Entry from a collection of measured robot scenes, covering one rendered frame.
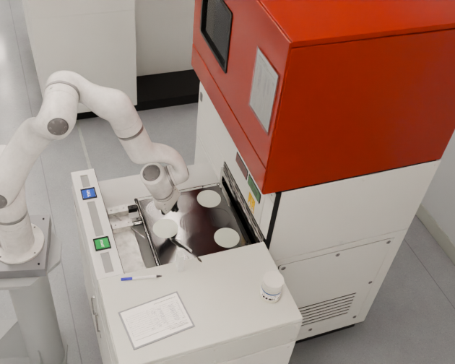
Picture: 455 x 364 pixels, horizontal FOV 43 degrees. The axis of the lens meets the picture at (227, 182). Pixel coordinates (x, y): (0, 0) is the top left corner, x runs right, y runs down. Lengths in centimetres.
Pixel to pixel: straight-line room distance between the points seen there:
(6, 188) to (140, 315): 59
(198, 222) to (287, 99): 77
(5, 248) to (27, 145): 54
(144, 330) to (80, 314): 123
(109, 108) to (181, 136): 234
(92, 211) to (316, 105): 96
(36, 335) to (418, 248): 224
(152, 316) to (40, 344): 92
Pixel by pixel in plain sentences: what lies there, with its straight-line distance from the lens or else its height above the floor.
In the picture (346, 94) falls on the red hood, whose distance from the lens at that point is 180.
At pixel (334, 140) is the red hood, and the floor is 142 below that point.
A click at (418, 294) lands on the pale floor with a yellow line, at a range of 346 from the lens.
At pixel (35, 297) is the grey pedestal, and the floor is 62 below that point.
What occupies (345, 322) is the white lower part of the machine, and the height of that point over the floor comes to 13.
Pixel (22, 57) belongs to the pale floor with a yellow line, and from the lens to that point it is 489.
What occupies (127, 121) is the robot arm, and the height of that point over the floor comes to 151.
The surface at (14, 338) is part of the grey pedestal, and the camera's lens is 287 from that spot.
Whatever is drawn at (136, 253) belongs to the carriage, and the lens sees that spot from 220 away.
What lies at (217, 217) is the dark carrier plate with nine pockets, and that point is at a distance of 230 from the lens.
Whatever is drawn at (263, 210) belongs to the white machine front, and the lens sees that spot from 210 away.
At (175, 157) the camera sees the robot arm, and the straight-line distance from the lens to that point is 190.
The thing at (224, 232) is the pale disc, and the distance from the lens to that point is 225.
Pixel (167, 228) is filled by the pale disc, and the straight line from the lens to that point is 225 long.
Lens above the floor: 261
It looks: 44 degrees down
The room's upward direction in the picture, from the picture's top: 7 degrees clockwise
